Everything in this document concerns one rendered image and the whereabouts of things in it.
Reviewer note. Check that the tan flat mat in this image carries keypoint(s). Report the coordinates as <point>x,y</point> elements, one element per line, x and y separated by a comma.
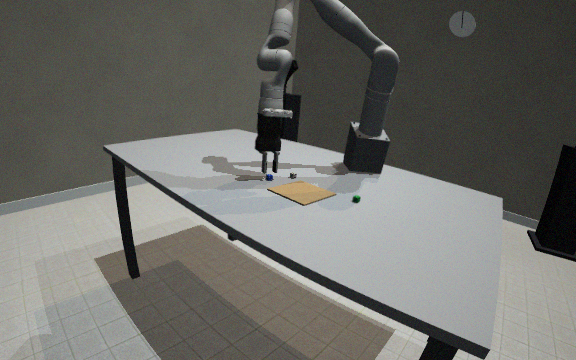
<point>301,192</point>

